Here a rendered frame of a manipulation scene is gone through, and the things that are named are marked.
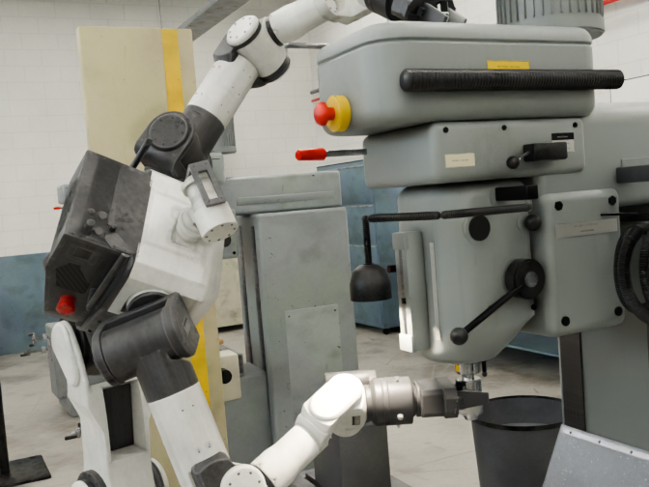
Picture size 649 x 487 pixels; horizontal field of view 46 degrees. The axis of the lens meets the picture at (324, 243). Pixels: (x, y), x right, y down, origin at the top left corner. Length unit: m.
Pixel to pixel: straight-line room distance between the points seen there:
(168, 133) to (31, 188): 8.72
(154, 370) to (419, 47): 0.66
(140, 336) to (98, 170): 0.32
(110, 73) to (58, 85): 7.42
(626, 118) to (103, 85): 1.95
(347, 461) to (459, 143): 0.83
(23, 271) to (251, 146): 3.45
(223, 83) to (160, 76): 1.42
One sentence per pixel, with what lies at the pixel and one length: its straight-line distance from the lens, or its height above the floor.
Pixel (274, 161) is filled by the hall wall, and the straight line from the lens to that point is 11.06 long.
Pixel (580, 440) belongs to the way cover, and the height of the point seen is 1.05.
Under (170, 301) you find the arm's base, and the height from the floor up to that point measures 1.47.
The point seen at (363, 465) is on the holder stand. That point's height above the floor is 1.01.
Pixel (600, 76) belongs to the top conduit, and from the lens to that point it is 1.44.
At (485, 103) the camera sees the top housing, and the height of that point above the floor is 1.75.
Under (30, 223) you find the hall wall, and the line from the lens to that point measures 10.20.
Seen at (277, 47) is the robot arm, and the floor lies 1.94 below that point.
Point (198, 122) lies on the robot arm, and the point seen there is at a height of 1.79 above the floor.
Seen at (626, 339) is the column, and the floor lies 1.29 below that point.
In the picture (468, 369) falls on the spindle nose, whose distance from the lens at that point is 1.44.
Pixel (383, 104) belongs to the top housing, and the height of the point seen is 1.76.
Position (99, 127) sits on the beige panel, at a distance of 2.94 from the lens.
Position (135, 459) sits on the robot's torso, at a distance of 1.73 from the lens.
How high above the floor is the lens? 1.62
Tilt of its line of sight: 3 degrees down
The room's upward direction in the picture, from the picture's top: 4 degrees counter-clockwise
